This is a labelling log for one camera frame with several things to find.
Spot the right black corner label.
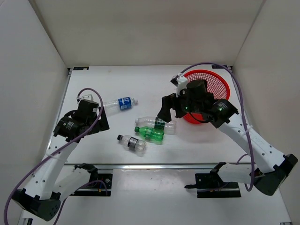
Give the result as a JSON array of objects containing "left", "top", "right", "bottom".
[{"left": 211, "top": 65, "right": 228, "bottom": 69}]

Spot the green plastic bottle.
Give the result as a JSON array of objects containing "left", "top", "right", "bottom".
[{"left": 134, "top": 126, "right": 164, "bottom": 143}]

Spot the red mesh plastic bin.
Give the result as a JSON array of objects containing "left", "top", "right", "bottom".
[{"left": 183, "top": 69, "right": 230, "bottom": 124}]

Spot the blue label clear bottle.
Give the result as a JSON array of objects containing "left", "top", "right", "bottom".
[{"left": 104, "top": 97, "right": 138, "bottom": 116}]

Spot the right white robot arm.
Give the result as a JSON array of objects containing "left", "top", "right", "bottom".
[{"left": 157, "top": 80, "right": 298, "bottom": 196}]

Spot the black label clear bottle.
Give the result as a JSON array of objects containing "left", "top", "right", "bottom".
[{"left": 117, "top": 135, "right": 146, "bottom": 157}]

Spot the aluminium rail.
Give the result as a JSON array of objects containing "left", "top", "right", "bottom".
[{"left": 63, "top": 163, "right": 258, "bottom": 171}]

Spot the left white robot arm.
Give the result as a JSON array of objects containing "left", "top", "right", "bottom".
[{"left": 11, "top": 99, "right": 109, "bottom": 221}]

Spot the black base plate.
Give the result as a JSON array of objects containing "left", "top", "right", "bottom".
[
  {"left": 72, "top": 172, "right": 113, "bottom": 197},
  {"left": 195, "top": 173, "right": 241, "bottom": 198}
]

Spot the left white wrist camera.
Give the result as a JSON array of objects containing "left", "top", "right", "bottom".
[{"left": 76, "top": 94, "right": 93, "bottom": 103}]

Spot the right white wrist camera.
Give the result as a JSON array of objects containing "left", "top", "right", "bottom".
[{"left": 171, "top": 73, "right": 188, "bottom": 97}]

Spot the black corner label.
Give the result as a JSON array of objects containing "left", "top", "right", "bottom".
[
  {"left": 211, "top": 65, "right": 228, "bottom": 69},
  {"left": 73, "top": 67, "right": 89, "bottom": 71}
]

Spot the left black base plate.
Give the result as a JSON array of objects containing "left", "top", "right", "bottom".
[{"left": 72, "top": 172, "right": 113, "bottom": 197}]

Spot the green label clear bottle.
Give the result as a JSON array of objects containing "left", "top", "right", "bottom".
[{"left": 135, "top": 116, "right": 176, "bottom": 135}]

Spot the left black corner label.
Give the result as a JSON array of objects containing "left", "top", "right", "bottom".
[{"left": 73, "top": 67, "right": 89, "bottom": 71}]

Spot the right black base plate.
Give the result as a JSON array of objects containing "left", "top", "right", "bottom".
[{"left": 195, "top": 173, "right": 241, "bottom": 198}]

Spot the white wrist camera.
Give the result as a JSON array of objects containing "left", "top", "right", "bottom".
[
  {"left": 171, "top": 73, "right": 188, "bottom": 97},
  {"left": 76, "top": 94, "right": 93, "bottom": 103}
]

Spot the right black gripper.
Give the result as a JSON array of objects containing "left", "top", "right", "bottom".
[{"left": 157, "top": 88, "right": 202, "bottom": 123}]

